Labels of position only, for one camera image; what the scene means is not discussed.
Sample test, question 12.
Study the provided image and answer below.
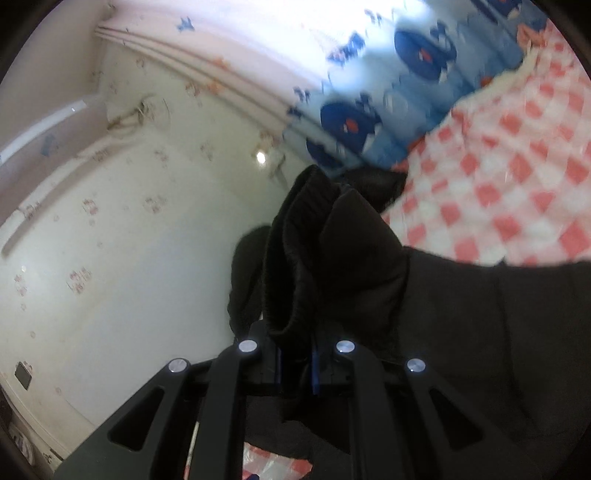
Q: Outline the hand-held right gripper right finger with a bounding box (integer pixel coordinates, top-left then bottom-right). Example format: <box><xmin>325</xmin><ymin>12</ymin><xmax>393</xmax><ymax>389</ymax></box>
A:
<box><xmin>309</xmin><ymin>332</ymin><xmax>536</xmax><ymax>480</ymax></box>

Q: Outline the dark wall socket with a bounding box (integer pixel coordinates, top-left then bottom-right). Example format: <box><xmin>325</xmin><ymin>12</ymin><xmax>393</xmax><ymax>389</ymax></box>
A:
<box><xmin>14</xmin><ymin>362</ymin><xmax>34</xmax><ymax>391</ymax></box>

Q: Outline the red white checkered blanket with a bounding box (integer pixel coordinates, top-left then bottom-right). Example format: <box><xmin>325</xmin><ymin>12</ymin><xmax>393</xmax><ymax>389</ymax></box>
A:
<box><xmin>185</xmin><ymin>18</ymin><xmax>591</xmax><ymax>480</ymax></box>

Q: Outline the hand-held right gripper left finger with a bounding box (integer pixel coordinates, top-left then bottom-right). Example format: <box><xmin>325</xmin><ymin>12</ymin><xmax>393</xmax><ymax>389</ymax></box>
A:
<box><xmin>55</xmin><ymin>320</ymin><xmax>284</xmax><ymax>480</ymax></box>

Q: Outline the black garment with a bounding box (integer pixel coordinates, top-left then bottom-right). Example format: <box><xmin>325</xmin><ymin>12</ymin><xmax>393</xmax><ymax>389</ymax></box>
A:
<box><xmin>227</xmin><ymin>165</ymin><xmax>591</xmax><ymax>480</ymax></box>

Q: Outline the blue printed curtain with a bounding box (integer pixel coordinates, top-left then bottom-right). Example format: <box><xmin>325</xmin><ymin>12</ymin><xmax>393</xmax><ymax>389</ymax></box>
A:
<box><xmin>281</xmin><ymin>0</ymin><xmax>550</xmax><ymax>178</ymax></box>

